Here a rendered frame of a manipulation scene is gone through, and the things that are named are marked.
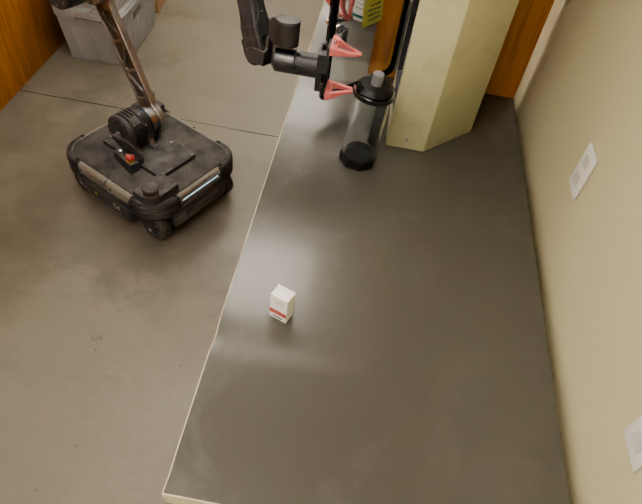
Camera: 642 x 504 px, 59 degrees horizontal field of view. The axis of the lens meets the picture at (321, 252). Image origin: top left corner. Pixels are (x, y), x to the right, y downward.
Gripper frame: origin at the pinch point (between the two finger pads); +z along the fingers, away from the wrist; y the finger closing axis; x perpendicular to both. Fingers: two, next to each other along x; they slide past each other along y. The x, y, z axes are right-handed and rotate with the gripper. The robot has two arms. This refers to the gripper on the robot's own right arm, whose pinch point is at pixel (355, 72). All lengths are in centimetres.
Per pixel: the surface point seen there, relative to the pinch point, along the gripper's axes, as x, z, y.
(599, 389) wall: -66, 55, -16
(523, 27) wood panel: 46, 46, -3
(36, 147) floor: 83, -153, -119
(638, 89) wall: -19, 55, 18
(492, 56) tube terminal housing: 21.1, 34.9, -0.6
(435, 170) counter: 1.9, 26.4, -26.2
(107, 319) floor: -7, -80, -120
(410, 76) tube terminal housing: 9.0, 14.0, -3.6
